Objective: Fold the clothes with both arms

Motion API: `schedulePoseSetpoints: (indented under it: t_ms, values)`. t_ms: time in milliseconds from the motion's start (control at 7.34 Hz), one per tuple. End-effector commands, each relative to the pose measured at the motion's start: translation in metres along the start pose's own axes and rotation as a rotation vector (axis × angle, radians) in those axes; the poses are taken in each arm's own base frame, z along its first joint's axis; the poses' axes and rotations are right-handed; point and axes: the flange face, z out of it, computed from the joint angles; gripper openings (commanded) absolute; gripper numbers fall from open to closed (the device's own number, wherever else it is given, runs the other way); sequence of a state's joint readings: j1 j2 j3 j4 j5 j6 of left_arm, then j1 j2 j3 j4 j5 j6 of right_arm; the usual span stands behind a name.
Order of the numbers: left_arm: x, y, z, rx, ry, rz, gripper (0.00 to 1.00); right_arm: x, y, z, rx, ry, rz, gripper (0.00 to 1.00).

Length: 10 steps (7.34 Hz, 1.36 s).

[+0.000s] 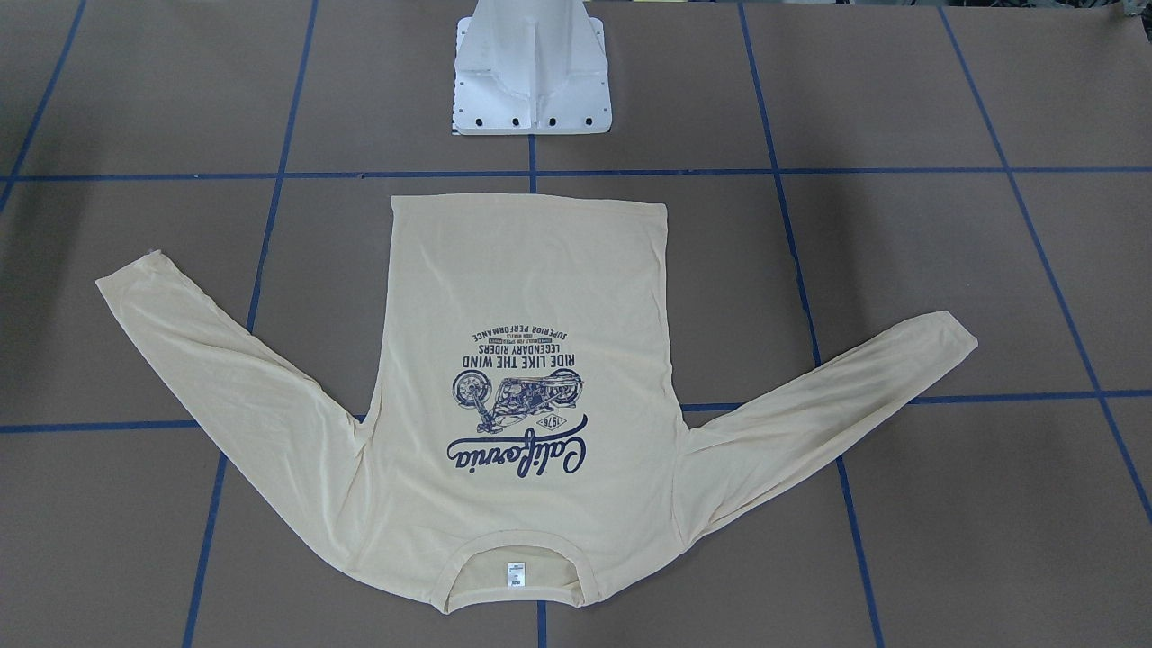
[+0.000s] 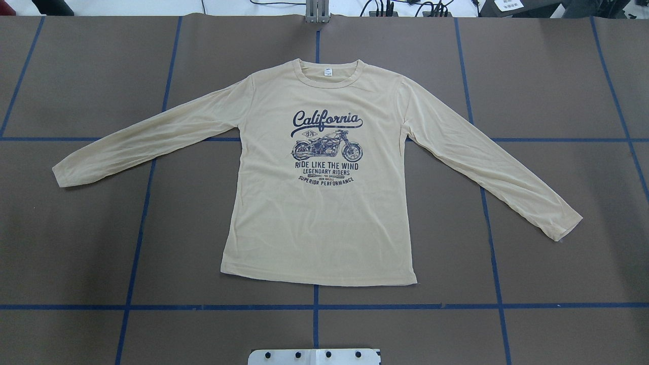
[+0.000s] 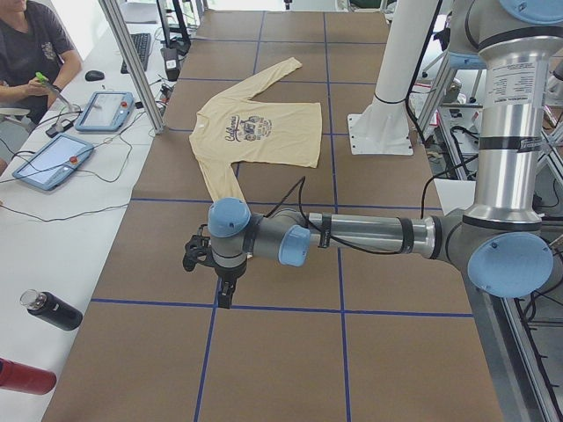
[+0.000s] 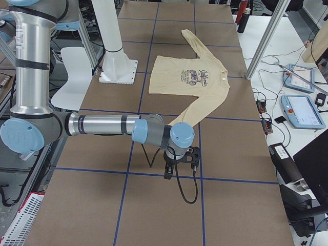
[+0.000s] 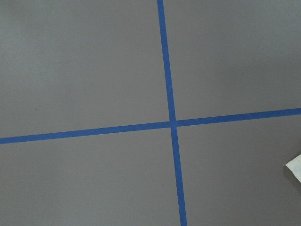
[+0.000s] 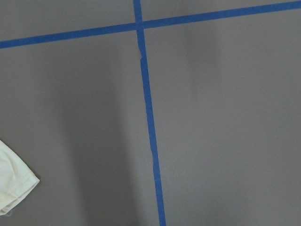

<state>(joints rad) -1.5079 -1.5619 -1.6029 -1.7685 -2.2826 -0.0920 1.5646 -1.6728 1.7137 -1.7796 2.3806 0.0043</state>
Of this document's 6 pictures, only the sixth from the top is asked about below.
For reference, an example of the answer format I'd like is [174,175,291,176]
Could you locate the cream long-sleeve printed shirt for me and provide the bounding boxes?
[0,142,40,216]

